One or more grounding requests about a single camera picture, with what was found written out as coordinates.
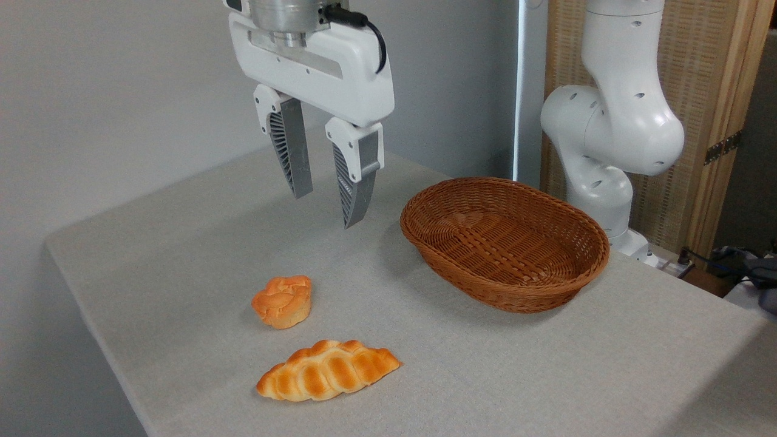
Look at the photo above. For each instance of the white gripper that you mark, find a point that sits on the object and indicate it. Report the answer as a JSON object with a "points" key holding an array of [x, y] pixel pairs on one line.
{"points": [[340, 79]]}

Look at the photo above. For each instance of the long braided bread loaf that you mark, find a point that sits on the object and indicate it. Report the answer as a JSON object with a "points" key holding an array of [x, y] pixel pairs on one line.
{"points": [[328, 371]]}

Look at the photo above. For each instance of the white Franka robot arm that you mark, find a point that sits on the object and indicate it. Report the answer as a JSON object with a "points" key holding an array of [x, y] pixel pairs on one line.
{"points": [[625, 121]]}

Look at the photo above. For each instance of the round orange bread bun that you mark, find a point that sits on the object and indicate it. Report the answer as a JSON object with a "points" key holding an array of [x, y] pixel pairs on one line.
{"points": [[284, 301]]}

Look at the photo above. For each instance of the brown wicker basket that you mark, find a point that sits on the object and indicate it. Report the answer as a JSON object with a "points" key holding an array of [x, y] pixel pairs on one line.
{"points": [[504, 243]]}

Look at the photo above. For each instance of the white vertical pole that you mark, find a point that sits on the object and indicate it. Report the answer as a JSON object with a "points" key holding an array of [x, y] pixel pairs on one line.
{"points": [[518, 91]]}

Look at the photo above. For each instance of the grey tablecloth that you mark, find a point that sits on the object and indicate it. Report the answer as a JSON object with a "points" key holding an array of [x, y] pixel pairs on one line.
{"points": [[485, 364]]}

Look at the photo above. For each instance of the white power strip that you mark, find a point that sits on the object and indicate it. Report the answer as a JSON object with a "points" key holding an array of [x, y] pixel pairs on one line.
{"points": [[671, 264]]}

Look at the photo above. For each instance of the wooden woven folding screen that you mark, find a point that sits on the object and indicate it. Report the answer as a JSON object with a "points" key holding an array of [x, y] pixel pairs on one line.
{"points": [[698, 67]]}

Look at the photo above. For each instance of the metal screen hinge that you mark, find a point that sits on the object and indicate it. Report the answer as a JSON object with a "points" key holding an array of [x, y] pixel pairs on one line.
{"points": [[722, 147]]}

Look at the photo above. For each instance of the dark grey bag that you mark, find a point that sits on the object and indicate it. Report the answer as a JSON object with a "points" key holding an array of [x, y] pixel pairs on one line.
{"points": [[766, 282]]}

